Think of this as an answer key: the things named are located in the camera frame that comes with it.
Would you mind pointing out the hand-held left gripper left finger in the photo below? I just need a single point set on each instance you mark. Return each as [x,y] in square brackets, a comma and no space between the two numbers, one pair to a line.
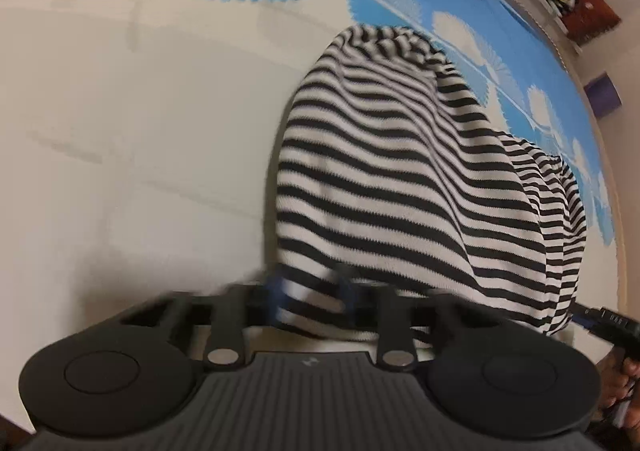
[277,296]

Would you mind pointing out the purple box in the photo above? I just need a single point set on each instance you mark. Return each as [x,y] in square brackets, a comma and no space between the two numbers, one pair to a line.
[605,93]

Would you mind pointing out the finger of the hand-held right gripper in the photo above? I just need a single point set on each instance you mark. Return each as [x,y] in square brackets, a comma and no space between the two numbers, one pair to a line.
[584,318]

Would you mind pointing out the person's right hand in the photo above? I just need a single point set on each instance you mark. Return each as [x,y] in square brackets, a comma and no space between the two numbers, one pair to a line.
[612,381]

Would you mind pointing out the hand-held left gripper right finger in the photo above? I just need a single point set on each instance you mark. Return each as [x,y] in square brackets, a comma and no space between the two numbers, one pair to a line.
[347,298]

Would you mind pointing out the black white striped garment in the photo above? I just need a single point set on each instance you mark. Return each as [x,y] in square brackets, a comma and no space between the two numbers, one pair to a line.
[400,171]

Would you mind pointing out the blue white printed blanket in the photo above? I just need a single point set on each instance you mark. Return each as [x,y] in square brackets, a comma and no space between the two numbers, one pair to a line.
[125,106]

